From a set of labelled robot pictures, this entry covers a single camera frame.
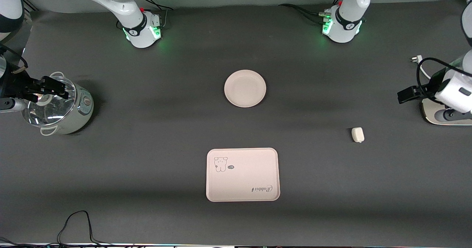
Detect round cream plate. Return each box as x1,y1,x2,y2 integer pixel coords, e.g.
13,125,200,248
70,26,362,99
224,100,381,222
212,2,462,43
224,70,267,108

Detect cream rectangular rabbit tray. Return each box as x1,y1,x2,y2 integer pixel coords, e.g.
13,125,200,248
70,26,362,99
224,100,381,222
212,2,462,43
206,147,281,202

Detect glass pot lid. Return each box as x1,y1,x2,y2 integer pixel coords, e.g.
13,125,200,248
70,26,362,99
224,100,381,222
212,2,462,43
21,76,77,127

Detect cream toaster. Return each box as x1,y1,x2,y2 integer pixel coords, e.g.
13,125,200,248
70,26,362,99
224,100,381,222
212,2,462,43
420,97,472,126

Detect pale green cooking pot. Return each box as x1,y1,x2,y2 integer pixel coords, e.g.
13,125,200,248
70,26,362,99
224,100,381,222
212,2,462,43
21,71,94,136

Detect dark grey table mat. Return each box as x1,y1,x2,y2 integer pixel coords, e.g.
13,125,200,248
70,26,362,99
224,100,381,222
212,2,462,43
0,0,472,247

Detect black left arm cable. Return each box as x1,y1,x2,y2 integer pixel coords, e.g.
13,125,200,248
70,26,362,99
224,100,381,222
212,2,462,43
416,57,472,94

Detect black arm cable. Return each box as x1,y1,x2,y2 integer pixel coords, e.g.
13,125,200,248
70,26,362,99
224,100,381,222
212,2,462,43
0,45,28,74
416,57,472,94

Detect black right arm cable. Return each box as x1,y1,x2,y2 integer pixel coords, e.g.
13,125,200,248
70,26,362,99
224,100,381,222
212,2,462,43
0,45,28,74

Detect white toaster power cable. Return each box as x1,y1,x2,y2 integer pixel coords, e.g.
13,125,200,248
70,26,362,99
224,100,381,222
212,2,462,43
411,55,433,81

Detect black right arm base cables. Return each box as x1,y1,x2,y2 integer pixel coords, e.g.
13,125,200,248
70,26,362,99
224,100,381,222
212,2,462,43
138,0,174,27

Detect black arm base cables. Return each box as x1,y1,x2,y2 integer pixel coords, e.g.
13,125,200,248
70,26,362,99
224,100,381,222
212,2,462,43
138,0,174,27
278,0,345,24

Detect thin black looped cable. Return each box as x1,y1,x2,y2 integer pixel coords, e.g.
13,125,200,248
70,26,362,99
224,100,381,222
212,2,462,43
57,210,111,247

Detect black left arm base cables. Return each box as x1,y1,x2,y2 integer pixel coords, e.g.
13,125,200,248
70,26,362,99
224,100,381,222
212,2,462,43
278,0,345,24

